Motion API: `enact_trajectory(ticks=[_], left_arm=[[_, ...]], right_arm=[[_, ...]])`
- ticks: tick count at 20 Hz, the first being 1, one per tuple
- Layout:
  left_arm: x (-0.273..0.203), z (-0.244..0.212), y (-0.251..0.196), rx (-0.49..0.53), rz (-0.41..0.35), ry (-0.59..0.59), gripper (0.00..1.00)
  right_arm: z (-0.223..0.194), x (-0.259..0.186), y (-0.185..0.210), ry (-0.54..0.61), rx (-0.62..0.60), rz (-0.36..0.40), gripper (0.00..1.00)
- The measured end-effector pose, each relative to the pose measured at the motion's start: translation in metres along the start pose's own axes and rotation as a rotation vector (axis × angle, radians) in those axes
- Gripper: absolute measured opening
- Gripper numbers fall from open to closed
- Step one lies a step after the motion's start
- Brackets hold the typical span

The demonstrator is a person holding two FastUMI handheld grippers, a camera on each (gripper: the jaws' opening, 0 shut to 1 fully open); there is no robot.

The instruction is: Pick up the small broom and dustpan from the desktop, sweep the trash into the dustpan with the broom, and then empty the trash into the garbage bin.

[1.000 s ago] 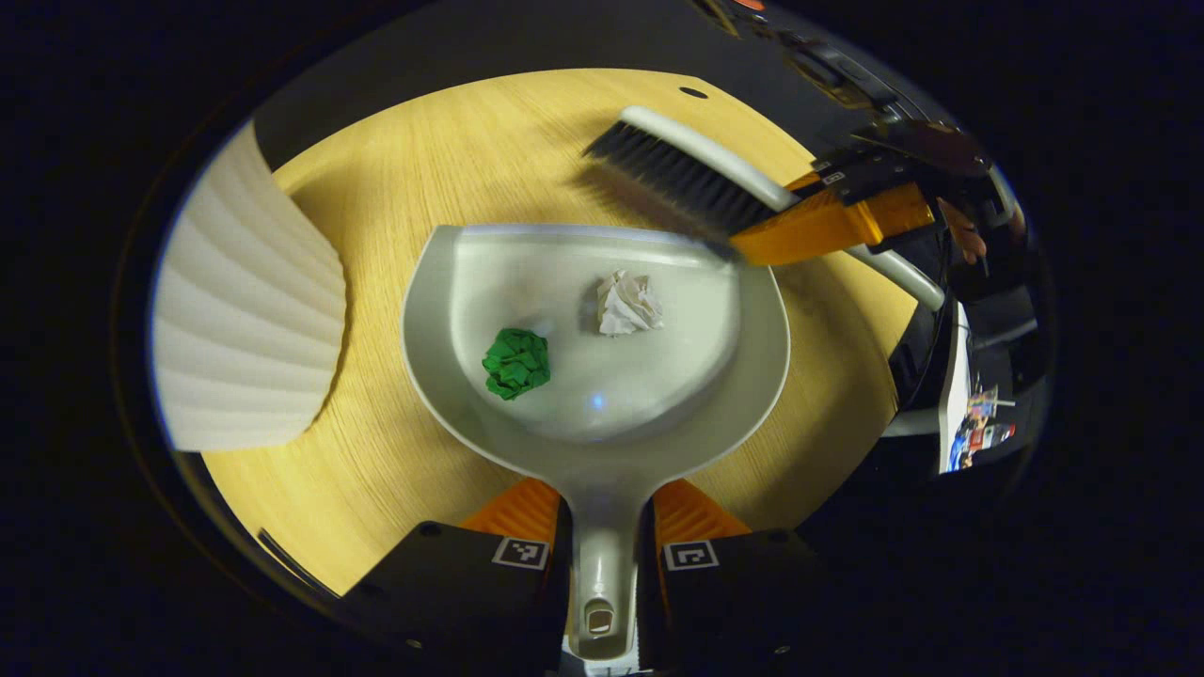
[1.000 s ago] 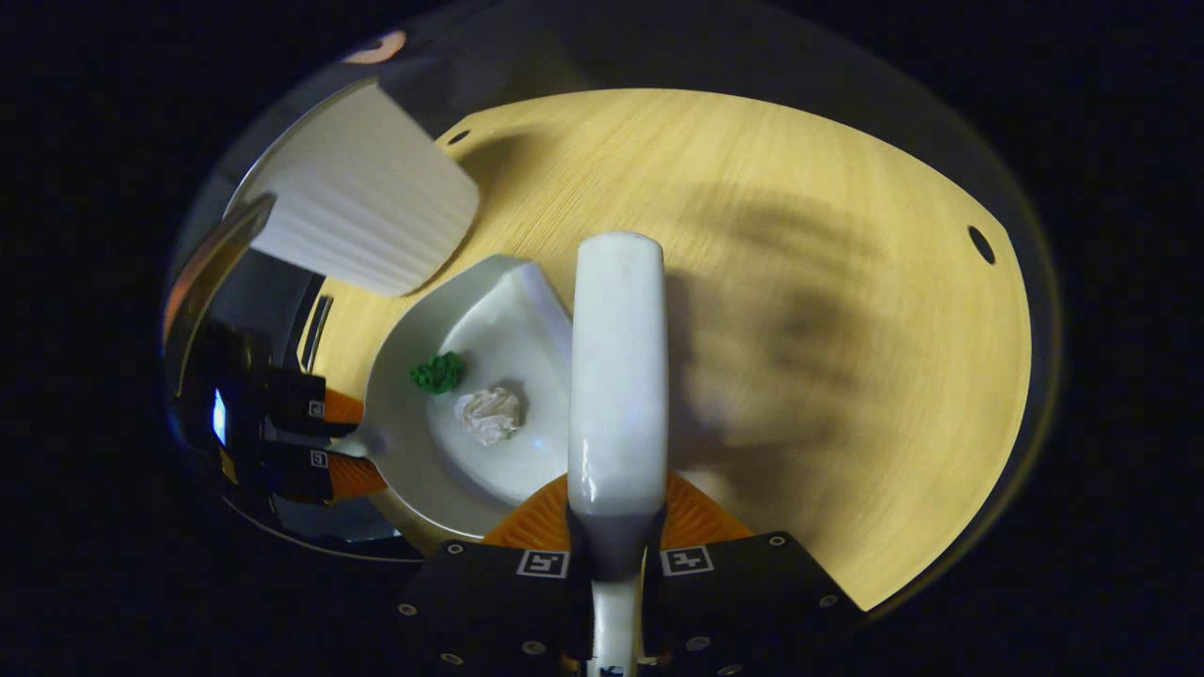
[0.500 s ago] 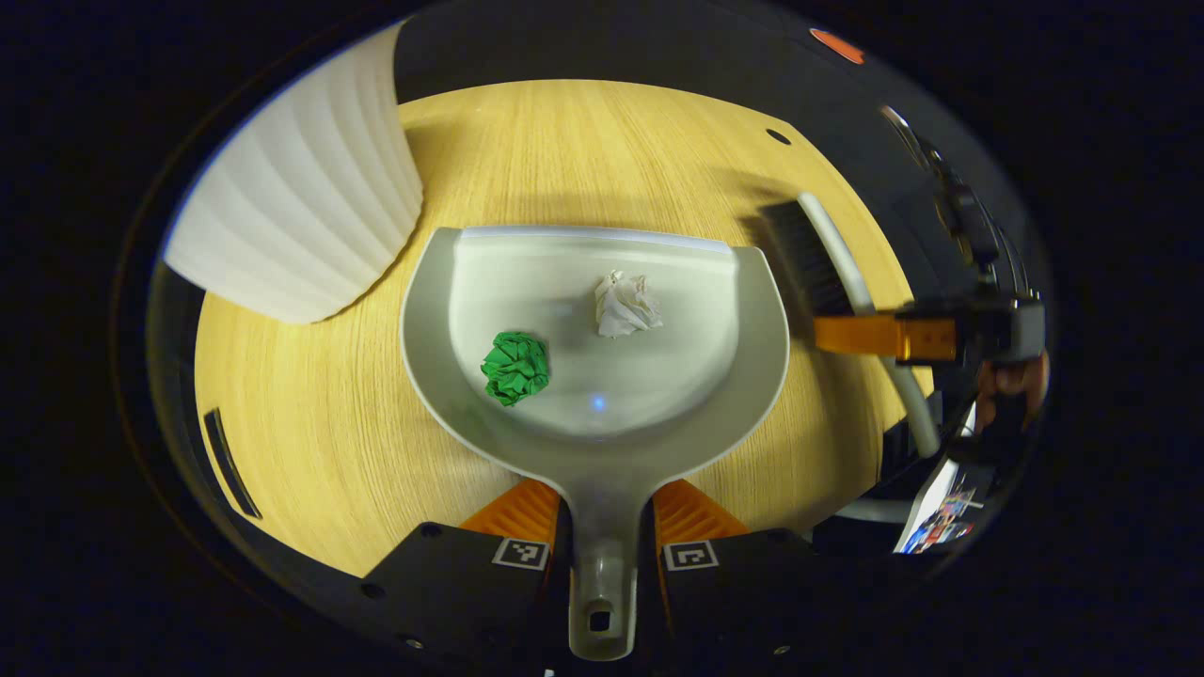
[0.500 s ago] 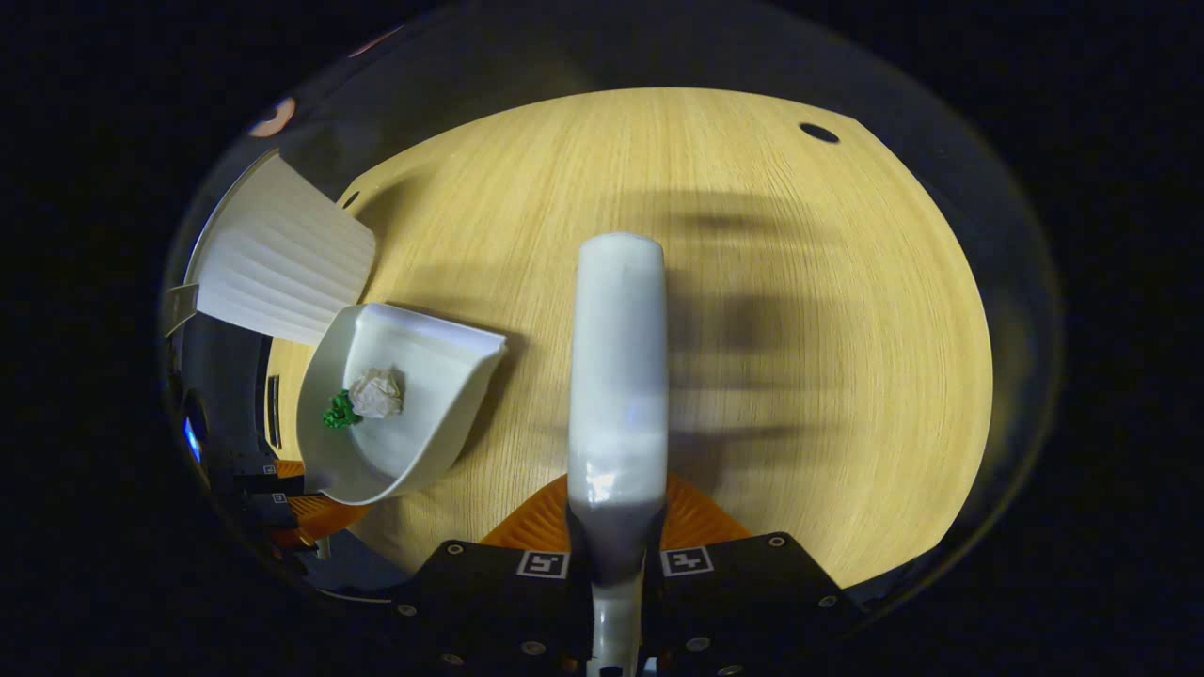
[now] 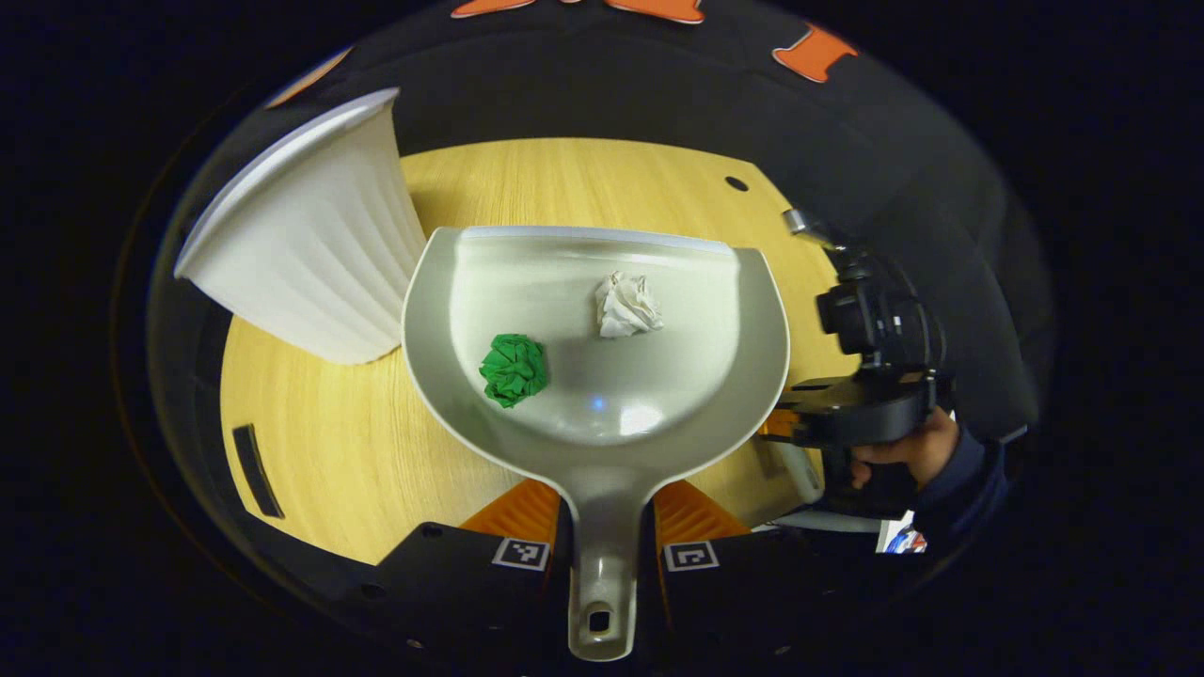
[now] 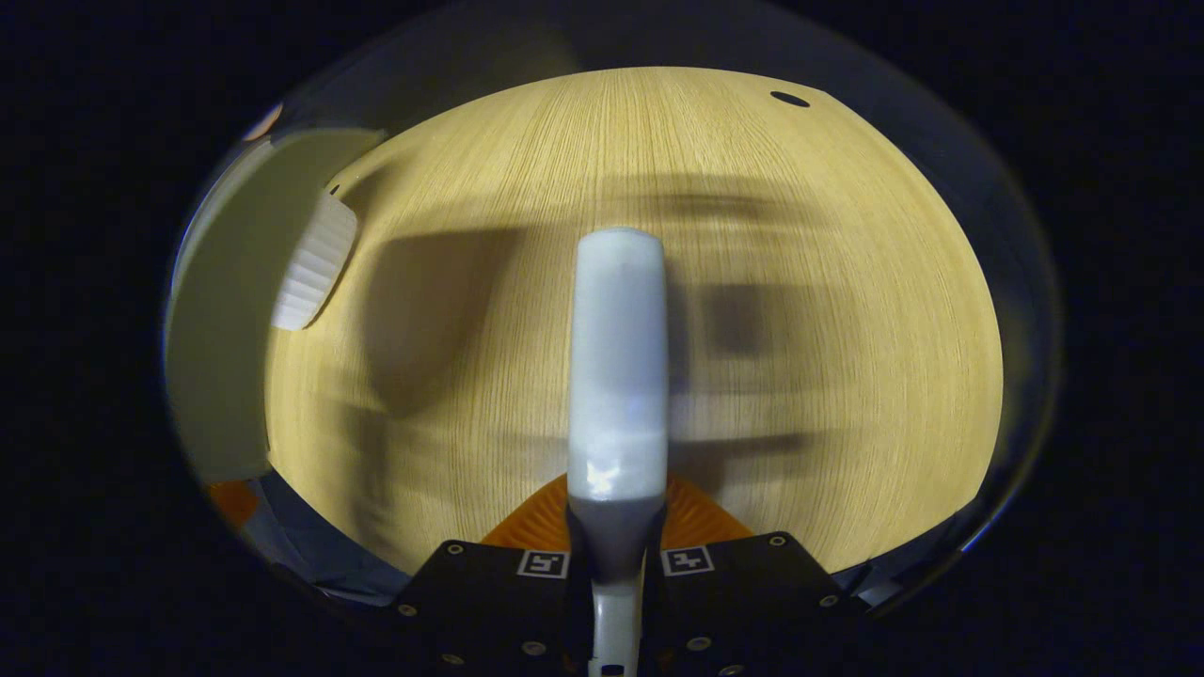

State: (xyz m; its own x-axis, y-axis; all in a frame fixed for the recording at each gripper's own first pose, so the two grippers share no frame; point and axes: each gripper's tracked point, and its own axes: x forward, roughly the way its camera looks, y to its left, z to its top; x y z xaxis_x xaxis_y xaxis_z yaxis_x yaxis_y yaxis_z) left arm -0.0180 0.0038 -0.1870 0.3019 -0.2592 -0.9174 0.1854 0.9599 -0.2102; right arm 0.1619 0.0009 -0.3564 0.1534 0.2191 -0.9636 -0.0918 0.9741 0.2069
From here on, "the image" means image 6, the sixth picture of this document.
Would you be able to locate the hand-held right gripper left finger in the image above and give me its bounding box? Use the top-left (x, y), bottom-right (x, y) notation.
top-left (388, 473), bottom-right (594, 677)

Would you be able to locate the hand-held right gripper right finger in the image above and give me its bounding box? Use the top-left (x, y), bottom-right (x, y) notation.
top-left (642, 473), bottom-right (874, 677)

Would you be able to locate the translucent grey dustpan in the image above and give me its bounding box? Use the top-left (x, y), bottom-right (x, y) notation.
top-left (165, 127), bottom-right (387, 485)

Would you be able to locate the white ribbed garbage bin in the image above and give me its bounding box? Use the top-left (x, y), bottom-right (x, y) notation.
top-left (271, 191), bottom-right (359, 332)

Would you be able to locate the small grey broom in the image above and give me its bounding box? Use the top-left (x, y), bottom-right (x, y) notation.
top-left (566, 227), bottom-right (671, 677)

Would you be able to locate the wooden desktop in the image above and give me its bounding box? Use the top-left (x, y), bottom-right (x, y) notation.
top-left (265, 66), bottom-right (1005, 576)

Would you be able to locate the blue cloth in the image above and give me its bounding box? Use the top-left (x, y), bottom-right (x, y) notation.
top-left (235, 475), bottom-right (424, 603)

